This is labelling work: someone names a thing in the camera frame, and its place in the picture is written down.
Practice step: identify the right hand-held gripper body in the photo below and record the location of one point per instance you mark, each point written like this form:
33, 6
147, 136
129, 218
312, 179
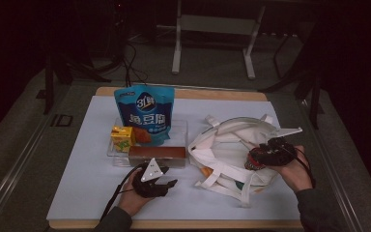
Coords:
280, 154

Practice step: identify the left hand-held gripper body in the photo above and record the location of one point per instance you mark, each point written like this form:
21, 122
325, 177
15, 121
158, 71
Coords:
148, 188

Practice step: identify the red round can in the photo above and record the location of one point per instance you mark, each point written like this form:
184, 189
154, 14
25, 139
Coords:
252, 158

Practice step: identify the long brown box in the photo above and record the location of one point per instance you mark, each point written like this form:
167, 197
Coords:
157, 152

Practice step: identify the white patterned tote bag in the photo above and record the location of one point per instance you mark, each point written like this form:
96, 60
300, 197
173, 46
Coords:
225, 151

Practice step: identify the clear plastic tray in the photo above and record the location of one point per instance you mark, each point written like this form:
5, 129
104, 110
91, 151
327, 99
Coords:
180, 135

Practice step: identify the yellow drink carton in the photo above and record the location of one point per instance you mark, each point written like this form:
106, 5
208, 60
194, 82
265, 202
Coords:
122, 138

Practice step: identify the blue snack pouch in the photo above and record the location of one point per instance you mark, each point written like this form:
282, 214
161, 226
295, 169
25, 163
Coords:
145, 109

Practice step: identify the person's left hand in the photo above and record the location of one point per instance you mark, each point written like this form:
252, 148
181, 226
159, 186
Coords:
132, 203

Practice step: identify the person's right hand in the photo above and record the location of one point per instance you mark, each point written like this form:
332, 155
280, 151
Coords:
298, 174

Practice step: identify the black metal stand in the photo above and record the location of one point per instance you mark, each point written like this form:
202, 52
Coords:
315, 96
49, 87

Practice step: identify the black floor plate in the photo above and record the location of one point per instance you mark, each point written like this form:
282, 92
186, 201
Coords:
62, 120

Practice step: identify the white metal stand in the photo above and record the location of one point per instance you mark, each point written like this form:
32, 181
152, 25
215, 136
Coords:
215, 24

